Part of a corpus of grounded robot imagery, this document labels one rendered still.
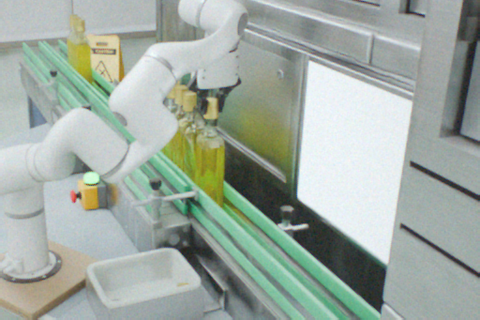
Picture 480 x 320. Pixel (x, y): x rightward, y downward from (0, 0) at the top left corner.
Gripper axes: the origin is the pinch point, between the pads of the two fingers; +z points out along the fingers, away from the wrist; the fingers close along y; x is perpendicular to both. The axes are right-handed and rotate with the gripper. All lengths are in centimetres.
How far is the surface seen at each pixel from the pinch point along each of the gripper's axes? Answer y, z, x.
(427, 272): 23, -36, 85
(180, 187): 6.4, 21.7, 2.8
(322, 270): -2.9, 9.1, 47.3
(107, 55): -77, 153, -307
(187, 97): 1.5, 3.9, -9.9
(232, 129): -12.6, 14.8, -8.6
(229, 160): -15.3, 28.0, -11.7
